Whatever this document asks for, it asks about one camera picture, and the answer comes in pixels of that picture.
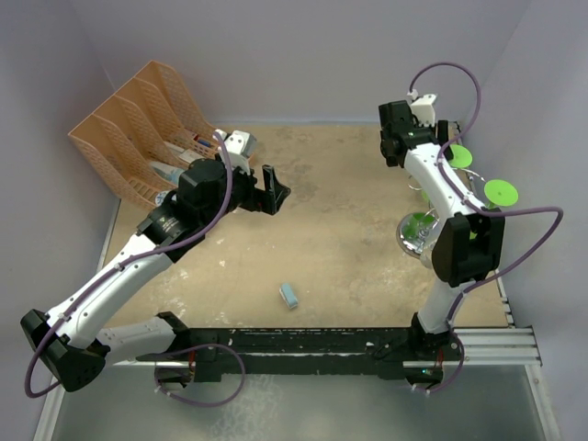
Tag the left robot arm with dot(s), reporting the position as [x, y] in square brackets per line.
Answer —
[71, 339]

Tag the white paper packets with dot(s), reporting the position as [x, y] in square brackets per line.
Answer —
[185, 155]

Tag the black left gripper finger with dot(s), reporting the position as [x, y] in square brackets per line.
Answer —
[274, 190]
[267, 208]

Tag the blue white plastic pouch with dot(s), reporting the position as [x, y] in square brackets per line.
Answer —
[167, 172]

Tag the chrome wire glass rack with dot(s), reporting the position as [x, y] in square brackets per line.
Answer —
[415, 228]

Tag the green wine glass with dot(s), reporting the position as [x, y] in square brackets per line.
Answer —
[500, 193]
[462, 157]

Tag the aluminium rail frame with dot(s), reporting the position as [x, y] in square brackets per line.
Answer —
[500, 346]

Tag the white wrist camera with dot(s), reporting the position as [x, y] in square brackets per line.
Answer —
[240, 147]
[423, 108]

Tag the round blue white tape roll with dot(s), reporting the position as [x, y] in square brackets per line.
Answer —
[160, 197]

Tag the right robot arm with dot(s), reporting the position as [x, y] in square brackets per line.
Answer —
[465, 245]

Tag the peach plastic file organizer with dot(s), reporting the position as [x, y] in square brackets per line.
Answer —
[128, 130]

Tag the small blue eraser block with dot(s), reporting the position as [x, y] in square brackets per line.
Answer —
[288, 295]

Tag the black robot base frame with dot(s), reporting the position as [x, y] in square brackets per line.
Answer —
[388, 353]

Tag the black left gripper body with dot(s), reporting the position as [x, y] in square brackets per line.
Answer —
[243, 194]

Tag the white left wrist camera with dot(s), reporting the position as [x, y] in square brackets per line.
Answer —
[240, 147]

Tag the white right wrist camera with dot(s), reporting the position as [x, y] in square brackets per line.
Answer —
[423, 108]

